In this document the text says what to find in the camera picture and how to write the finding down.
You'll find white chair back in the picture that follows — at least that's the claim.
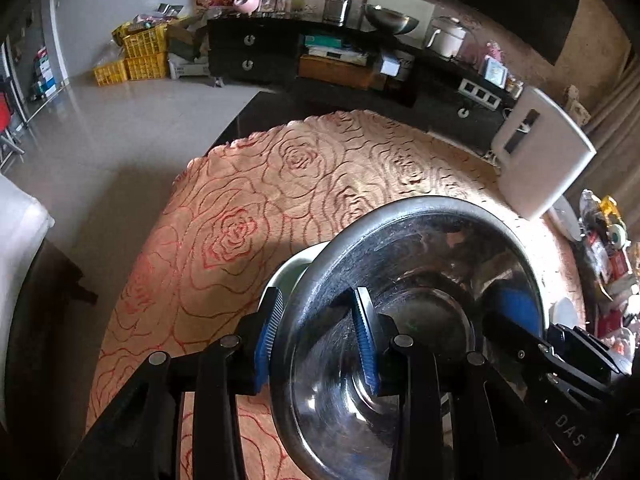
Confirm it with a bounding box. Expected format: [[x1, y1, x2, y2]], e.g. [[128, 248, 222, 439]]
[[0, 172, 55, 431]]

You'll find black TV cabinet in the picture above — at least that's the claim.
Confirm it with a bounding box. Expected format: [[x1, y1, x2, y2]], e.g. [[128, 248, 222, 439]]
[[206, 17, 521, 136]]

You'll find white sack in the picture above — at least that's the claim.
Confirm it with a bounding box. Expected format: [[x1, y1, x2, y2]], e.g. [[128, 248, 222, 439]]
[[169, 57, 211, 79]]

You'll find yellow plastic crate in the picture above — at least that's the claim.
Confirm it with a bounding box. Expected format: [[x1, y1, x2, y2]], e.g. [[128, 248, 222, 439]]
[[125, 52, 168, 81], [94, 60, 128, 86], [122, 25, 168, 58]]

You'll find stack of colourful boxes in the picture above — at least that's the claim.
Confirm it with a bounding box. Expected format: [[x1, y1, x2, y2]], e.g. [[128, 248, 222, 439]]
[[32, 47, 57, 98]]

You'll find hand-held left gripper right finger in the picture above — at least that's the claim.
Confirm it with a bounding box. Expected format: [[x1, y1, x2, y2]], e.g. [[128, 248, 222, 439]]
[[352, 287, 566, 480]]

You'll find metal canister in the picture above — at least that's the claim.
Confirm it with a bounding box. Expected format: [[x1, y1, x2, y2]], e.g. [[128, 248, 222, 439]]
[[324, 0, 353, 26]]

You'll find wooden ornament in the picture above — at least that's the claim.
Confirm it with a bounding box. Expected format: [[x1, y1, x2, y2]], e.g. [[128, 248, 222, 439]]
[[565, 85, 591, 121]]

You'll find black television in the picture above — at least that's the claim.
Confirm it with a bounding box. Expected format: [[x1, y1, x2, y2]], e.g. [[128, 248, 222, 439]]
[[367, 0, 583, 66]]

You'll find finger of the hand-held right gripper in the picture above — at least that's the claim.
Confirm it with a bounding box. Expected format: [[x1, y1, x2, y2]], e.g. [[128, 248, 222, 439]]
[[546, 324, 628, 386], [481, 280, 556, 366]]

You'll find green rectangular plate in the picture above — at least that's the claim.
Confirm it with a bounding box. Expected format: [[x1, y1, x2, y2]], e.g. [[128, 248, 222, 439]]
[[260, 242, 328, 306]]

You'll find silver disc player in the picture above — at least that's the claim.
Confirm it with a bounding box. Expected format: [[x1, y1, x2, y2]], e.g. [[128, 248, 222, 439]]
[[306, 45, 368, 63]]

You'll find photo frame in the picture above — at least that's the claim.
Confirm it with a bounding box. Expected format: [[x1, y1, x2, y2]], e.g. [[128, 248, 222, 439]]
[[482, 57, 508, 88]]

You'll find cardboard box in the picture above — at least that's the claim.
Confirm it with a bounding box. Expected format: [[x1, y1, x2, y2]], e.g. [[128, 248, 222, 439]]
[[167, 17, 208, 58]]

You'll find steel bowl on stand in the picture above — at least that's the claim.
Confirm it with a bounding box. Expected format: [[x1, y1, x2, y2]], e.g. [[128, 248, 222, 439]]
[[362, 4, 420, 35]]

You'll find beige curtain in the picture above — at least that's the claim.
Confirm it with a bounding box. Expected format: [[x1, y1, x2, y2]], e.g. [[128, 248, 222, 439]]
[[585, 55, 640, 211]]

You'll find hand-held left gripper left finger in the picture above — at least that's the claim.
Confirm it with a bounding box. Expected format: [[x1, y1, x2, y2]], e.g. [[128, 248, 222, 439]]
[[60, 286, 287, 480]]

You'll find small white plate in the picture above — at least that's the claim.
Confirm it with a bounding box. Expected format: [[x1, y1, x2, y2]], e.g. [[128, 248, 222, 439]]
[[545, 195, 583, 241]]

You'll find white bowl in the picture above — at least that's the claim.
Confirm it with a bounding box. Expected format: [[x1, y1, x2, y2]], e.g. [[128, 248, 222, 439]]
[[549, 296, 576, 332]]

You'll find brown wooden box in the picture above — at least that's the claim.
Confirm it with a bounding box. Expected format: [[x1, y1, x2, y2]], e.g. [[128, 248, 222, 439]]
[[299, 55, 388, 91]]

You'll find large stainless steel bowl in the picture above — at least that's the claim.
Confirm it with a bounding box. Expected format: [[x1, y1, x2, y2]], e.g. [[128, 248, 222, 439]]
[[270, 196, 551, 480]]

